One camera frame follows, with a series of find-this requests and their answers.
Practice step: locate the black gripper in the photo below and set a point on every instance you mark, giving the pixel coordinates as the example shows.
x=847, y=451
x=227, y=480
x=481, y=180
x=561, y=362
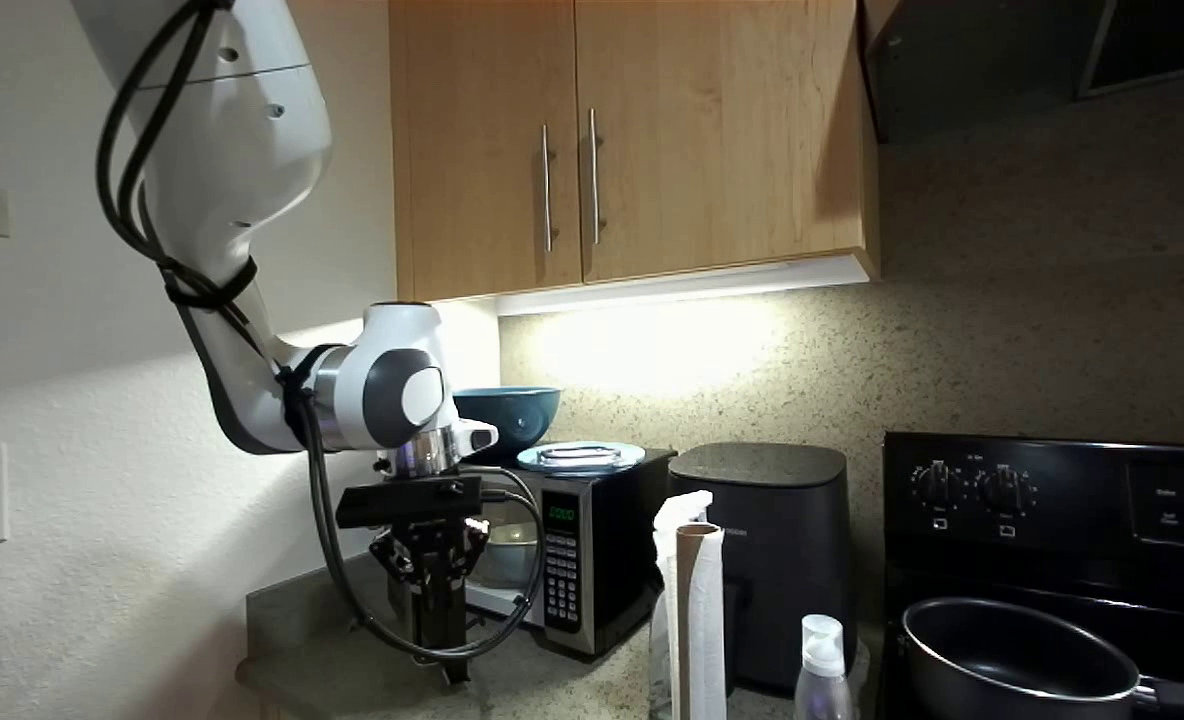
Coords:
x=437, y=560

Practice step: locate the black steel microwave oven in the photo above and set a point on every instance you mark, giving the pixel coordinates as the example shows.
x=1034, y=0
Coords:
x=619, y=560

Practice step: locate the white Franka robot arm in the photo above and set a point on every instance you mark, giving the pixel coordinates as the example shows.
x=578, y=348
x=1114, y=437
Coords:
x=244, y=135

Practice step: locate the white plate with lid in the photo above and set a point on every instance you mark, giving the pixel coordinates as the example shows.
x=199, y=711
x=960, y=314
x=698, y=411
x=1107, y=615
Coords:
x=585, y=457

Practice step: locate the large blue bowl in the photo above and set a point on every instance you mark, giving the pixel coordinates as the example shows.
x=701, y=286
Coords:
x=515, y=414

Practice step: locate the paper towel roll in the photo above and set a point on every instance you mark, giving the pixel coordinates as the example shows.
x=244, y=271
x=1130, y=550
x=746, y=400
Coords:
x=701, y=625

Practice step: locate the black air fryer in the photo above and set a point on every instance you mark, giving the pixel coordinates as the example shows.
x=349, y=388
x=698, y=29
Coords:
x=766, y=560

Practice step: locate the small white capped bottle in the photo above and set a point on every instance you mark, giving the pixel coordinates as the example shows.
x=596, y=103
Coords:
x=821, y=673

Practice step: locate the under cabinet light strip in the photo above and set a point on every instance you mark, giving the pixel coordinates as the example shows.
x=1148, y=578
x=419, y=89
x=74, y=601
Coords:
x=684, y=286

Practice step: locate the dark cooking pot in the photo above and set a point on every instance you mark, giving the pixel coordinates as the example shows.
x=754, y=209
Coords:
x=1007, y=665

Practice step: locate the black electric stove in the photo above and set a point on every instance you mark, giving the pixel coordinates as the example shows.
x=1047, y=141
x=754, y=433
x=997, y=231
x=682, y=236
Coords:
x=1059, y=512

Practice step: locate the dark range hood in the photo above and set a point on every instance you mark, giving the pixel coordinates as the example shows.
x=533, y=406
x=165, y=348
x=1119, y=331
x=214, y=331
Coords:
x=995, y=62

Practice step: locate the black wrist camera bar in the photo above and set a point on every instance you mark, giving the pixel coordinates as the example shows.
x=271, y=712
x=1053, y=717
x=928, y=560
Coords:
x=413, y=506

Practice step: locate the wooden wall cabinet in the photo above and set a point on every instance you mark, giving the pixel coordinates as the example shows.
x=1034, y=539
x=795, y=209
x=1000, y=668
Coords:
x=698, y=135

